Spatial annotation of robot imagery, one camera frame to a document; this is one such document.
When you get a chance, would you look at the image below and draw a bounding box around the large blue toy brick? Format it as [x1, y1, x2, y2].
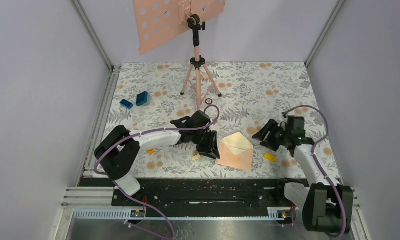
[135, 91, 150, 107]

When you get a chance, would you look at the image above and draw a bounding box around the floral patterned table mat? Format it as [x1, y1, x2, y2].
[103, 62, 325, 179]

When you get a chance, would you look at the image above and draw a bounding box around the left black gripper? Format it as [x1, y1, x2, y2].
[191, 129, 220, 160]

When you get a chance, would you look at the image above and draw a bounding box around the tan paper envelope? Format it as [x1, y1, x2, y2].
[215, 132, 254, 172]

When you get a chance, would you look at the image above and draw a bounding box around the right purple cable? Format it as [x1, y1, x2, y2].
[282, 105, 348, 240]

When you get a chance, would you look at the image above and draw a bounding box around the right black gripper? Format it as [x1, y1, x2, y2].
[251, 118, 291, 152]

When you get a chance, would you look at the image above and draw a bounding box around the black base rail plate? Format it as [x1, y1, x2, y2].
[79, 177, 343, 220]

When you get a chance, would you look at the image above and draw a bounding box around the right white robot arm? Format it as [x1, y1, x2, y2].
[253, 116, 354, 237]

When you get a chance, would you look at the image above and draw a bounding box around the cream chess knight piece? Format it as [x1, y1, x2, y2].
[191, 154, 201, 162]

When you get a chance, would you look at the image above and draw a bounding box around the pink perforated music stand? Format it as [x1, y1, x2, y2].
[132, 0, 227, 112]

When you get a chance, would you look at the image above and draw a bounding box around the yellow toy brick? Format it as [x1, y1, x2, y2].
[263, 152, 276, 163]

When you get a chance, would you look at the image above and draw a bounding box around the purple cable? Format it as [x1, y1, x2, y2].
[282, 105, 348, 240]
[93, 104, 220, 240]

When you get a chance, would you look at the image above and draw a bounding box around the small blue toy brick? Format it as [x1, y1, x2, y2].
[119, 99, 133, 110]

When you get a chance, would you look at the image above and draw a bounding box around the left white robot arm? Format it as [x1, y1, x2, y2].
[94, 110, 220, 206]

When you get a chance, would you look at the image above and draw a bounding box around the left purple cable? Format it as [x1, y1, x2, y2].
[93, 104, 220, 240]

